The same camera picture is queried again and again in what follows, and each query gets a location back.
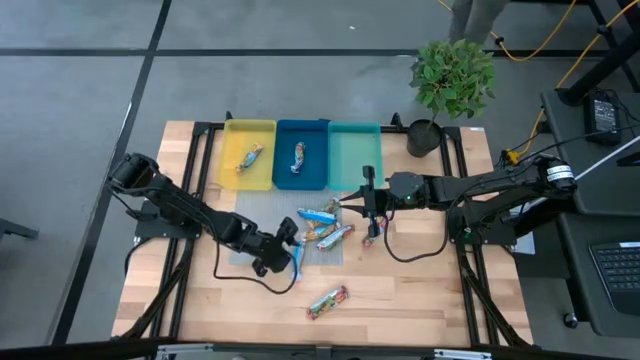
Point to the person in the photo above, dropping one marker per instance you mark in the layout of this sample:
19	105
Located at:
475	20

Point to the black caster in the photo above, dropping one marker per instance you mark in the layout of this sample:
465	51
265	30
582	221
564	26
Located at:
570	320

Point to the red green granola bar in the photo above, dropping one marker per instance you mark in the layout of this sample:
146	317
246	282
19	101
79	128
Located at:
327	302
331	206
336	237
376	234

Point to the dark blue plastic bin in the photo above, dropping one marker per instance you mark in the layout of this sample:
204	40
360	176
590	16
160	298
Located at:
312	150

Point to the blue granola bar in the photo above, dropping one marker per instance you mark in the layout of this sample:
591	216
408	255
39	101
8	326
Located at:
299	260
298	157
317	216

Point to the black desk frame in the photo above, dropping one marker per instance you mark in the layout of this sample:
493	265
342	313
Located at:
600	66

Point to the grey mesh mat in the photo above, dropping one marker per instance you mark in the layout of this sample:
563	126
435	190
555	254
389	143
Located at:
260	210

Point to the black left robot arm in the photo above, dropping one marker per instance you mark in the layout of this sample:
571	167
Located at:
170	200

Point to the yellow orange granola bar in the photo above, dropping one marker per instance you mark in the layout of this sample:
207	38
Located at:
320	232
249	158

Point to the black power adapter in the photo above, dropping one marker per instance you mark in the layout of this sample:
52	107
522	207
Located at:
602	117

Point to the dark grey desk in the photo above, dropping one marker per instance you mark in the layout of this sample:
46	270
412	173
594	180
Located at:
610	195

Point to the black plant pot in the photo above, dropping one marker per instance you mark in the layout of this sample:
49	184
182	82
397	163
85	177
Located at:
424	142

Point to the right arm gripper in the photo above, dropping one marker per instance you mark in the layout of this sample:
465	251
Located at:
380	200

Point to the black furniture foot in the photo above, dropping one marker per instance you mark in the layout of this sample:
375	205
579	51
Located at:
17	230

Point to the yellow plastic bin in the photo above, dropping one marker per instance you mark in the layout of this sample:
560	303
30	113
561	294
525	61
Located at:
250	132

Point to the black keyboard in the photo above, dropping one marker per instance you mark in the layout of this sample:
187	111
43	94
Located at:
620	275

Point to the black aluminium frame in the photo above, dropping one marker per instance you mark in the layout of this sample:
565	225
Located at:
75	351

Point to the teal plastic bin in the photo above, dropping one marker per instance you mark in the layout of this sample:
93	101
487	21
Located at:
352	155

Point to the green leafy plant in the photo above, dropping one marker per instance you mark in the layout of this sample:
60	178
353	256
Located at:
452	77

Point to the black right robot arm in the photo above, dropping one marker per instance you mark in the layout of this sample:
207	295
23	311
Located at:
490	187

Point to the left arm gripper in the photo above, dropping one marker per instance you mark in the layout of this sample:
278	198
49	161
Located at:
270	250

